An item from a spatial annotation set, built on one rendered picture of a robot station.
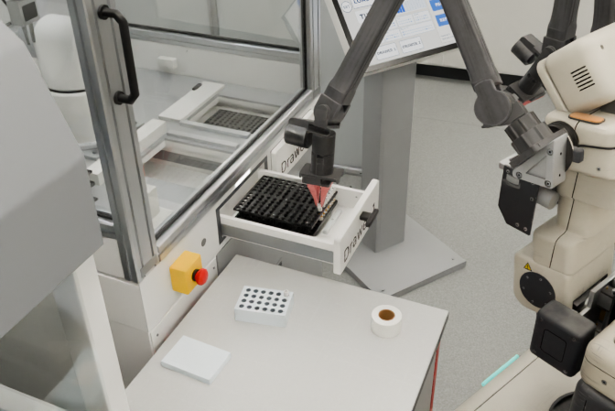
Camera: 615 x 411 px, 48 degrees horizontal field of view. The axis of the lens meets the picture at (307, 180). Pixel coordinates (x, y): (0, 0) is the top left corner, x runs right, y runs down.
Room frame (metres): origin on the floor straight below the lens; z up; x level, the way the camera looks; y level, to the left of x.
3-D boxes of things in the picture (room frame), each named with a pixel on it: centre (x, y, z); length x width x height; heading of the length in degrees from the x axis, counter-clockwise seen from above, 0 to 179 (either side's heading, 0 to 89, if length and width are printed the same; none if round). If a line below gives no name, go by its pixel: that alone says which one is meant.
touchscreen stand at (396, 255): (2.40, -0.35, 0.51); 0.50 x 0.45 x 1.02; 31
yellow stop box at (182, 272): (1.26, 0.29, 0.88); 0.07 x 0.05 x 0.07; 156
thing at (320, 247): (1.52, 0.07, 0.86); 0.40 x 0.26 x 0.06; 66
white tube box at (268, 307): (1.24, 0.11, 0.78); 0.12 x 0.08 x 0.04; 77
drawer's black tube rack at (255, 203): (1.52, 0.06, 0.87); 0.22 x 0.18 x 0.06; 66
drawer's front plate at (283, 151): (1.85, 0.04, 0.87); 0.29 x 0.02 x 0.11; 156
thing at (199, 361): (1.09, 0.26, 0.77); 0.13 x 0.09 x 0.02; 63
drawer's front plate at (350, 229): (1.43, -0.13, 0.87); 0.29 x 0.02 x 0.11; 156
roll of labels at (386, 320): (1.18, -0.18, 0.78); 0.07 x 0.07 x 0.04
